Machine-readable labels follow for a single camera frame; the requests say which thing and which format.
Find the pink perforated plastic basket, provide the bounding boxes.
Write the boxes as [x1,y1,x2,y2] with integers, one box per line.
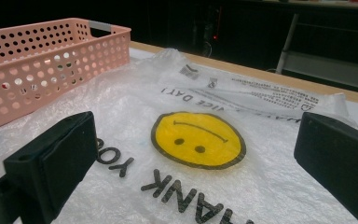
[0,17,132,132]

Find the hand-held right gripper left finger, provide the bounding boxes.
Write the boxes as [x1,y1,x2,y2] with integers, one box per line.
[3,110,100,224]

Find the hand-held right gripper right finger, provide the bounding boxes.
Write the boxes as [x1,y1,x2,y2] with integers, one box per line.
[293,111,358,224]

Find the clear plastic bag smiley print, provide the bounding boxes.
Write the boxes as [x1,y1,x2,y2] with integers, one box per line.
[0,48,358,224]

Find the desk with white metal frame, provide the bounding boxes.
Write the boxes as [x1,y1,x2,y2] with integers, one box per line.
[274,12,358,94]

